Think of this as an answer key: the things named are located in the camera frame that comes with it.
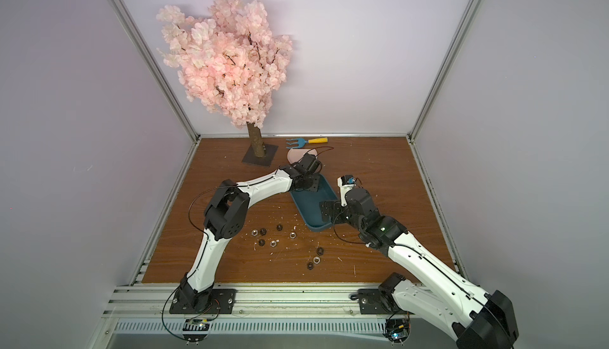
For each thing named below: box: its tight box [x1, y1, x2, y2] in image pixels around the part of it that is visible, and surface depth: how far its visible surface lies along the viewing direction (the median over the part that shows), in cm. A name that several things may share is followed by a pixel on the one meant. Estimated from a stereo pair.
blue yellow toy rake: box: [285, 137, 329, 150], surface depth 120 cm
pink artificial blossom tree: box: [156, 0, 294, 166], surface depth 73 cm
